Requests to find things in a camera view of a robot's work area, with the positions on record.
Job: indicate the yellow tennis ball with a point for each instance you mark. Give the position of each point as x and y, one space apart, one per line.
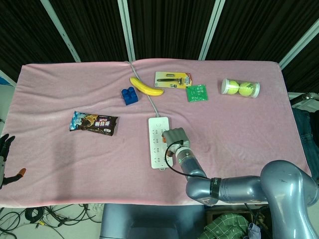
247 89
233 87

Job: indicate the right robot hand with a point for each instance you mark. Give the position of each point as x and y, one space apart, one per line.
177 137

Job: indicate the blue building block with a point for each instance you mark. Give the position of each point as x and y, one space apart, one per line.
130 97

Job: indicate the yellow banana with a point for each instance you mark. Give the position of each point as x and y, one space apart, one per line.
145 87

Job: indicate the razor blister pack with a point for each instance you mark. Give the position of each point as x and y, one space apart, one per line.
172 79

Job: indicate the green plaid cloth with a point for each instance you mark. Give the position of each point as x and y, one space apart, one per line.
226 226

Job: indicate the white power strip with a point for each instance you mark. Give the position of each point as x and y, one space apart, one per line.
155 139

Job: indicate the brown cardboard box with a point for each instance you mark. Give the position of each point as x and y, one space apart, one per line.
231 210

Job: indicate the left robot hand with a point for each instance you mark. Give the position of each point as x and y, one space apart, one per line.
2 164

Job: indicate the blue jeans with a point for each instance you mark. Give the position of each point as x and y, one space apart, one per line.
307 134

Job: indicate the green sachet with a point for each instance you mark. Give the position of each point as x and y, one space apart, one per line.
197 93

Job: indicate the dark pleated curtain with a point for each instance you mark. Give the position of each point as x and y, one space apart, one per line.
169 27

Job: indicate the dark chocolate snack packet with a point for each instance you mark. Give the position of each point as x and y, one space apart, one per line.
94 123

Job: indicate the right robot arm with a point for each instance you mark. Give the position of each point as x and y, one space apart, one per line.
239 189

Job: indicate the clear tennis ball tube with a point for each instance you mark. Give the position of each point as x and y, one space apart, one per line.
225 86

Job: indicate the pink table cloth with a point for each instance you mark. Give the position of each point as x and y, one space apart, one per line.
74 161

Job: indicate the white frame pole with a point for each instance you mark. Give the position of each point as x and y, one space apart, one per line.
62 32
211 30
6 78
127 30
299 44

